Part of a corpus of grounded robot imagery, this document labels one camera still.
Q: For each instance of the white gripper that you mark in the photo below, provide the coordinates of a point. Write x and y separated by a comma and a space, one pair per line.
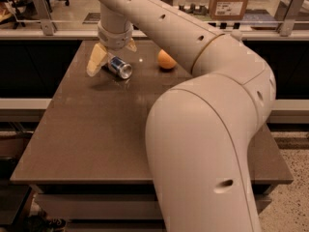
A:
115, 39

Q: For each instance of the grey cabinet drawer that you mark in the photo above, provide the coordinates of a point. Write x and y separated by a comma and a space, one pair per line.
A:
100, 206

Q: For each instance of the blue silver redbull can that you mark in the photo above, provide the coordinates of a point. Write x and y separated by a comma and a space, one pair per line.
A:
119, 67

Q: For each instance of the left metal railing post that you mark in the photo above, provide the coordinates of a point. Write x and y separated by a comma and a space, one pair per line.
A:
48, 27

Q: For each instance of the brown cardboard box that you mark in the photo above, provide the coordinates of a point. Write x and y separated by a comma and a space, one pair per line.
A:
227, 9

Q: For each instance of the clear plastic water bottle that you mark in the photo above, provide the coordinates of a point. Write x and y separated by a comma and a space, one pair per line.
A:
236, 34

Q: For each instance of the orange fruit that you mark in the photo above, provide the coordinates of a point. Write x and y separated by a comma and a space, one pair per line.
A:
165, 61

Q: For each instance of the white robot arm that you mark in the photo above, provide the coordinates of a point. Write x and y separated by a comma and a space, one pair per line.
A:
198, 132

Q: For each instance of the right metal railing post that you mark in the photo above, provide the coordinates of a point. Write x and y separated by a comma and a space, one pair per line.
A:
293, 15

